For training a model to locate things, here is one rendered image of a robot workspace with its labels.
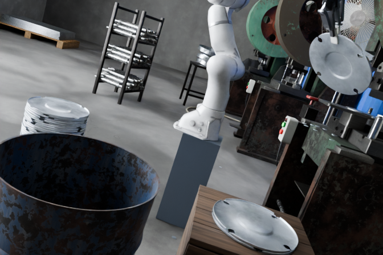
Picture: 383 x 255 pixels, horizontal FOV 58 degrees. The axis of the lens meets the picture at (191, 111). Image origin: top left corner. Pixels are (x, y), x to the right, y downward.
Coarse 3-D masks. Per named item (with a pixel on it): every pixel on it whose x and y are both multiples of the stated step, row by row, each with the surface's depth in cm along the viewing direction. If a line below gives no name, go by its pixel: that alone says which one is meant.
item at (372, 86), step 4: (380, 64) 157; (380, 68) 156; (376, 72) 155; (380, 72) 152; (376, 76) 154; (380, 76) 151; (372, 80) 155; (376, 80) 150; (380, 80) 149; (372, 84) 155; (376, 84) 152; (380, 84) 149; (372, 88) 154; (376, 88) 151; (380, 88) 149; (380, 92) 152
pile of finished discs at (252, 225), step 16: (224, 208) 118; (240, 208) 121; (256, 208) 126; (224, 224) 107; (240, 224) 110; (256, 224) 112; (272, 224) 117; (288, 224) 120; (240, 240) 103; (256, 240) 104; (272, 240) 107; (288, 240) 110
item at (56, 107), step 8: (40, 96) 175; (32, 104) 162; (40, 104) 165; (48, 104) 167; (56, 104) 171; (64, 104) 177; (72, 104) 181; (48, 112) 158; (56, 112) 162; (64, 112) 165; (72, 112) 169; (80, 112) 173; (88, 112) 176
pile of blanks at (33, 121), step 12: (24, 120) 162; (36, 120) 159; (48, 120) 156; (60, 120) 158; (72, 120) 161; (84, 120) 168; (24, 132) 161; (36, 132) 157; (60, 132) 161; (72, 132) 163; (84, 132) 176
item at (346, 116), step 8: (328, 104) 150; (336, 104) 158; (344, 112) 159; (352, 112) 149; (360, 112) 151; (344, 120) 156; (352, 120) 152; (360, 120) 152; (336, 128) 160; (344, 128) 154; (352, 128) 153; (360, 128) 153; (344, 136) 154
